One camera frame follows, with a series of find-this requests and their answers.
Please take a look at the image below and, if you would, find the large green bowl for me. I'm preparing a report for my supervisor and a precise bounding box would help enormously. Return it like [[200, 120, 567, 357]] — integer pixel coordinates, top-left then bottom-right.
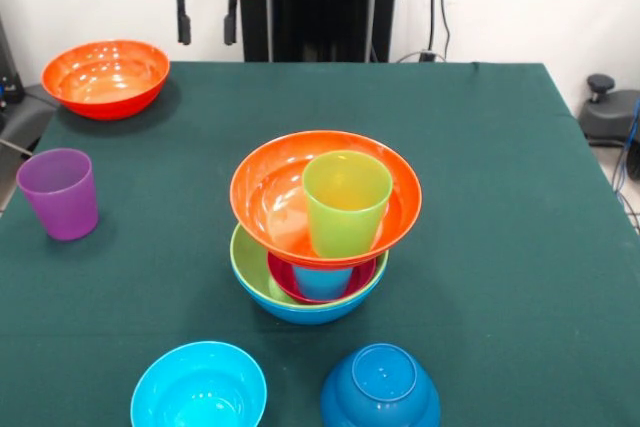
[[229, 221, 390, 306]]

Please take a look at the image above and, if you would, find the green cup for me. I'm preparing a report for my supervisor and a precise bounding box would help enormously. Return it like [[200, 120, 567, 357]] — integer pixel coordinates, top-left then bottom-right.
[[301, 149, 394, 259]]

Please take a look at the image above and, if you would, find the black equipment box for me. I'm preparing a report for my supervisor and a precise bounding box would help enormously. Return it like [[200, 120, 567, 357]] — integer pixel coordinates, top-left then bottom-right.
[[0, 16, 25, 106]]

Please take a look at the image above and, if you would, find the small dark blue bowl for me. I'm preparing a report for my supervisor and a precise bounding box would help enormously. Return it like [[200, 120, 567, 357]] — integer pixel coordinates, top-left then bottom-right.
[[320, 343, 442, 427]]

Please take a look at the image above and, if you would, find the dark green table cloth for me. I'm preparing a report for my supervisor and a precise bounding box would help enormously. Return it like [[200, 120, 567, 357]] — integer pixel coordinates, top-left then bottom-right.
[[0, 61, 640, 427]]

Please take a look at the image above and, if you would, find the large orange bowl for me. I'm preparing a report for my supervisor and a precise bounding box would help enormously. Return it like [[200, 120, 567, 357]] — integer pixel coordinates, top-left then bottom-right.
[[229, 129, 423, 269], [40, 39, 171, 122]]

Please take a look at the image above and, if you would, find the purple cup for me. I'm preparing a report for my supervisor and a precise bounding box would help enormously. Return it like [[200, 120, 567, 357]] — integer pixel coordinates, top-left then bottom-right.
[[15, 148, 100, 242]]

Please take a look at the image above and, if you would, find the large blue bowl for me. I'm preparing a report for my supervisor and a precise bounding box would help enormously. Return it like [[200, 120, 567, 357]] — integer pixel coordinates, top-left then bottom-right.
[[232, 266, 389, 326]]

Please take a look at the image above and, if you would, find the small light blue bowl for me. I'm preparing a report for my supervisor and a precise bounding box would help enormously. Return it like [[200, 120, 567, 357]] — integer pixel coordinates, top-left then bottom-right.
[[130, 340, 269, 427]]

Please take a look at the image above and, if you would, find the blue cable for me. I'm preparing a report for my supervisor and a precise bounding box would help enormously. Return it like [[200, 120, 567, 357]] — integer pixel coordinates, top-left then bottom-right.
[[612, 96, 640, 193]]

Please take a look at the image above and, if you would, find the small pink bowl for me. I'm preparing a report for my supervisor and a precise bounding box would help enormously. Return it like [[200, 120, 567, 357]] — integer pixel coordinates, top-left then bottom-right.
[[267, 251, 378, 305]]

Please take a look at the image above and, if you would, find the grey stand foot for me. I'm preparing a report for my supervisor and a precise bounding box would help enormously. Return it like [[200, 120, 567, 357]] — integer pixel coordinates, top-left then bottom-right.
[[582, 73, 640, 148], [0, 81, 61, 158]]

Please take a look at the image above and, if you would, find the light blue cup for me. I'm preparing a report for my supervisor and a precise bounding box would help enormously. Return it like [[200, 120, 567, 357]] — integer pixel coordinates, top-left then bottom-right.
[[292, 265, 354, 301]]

